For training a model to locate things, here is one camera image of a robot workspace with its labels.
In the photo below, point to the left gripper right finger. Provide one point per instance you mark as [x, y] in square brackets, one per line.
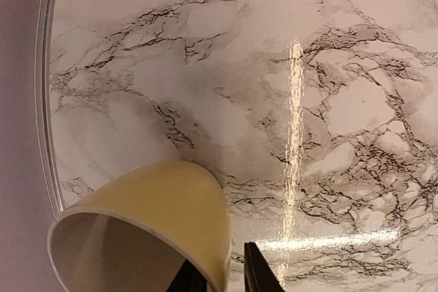
[258, 276]

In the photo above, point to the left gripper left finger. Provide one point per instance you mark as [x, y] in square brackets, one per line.
[188, 279]

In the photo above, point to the yellow mug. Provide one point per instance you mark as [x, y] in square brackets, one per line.
[141, 231]

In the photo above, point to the front aluminium rail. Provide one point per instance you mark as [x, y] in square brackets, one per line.
[42, 105]

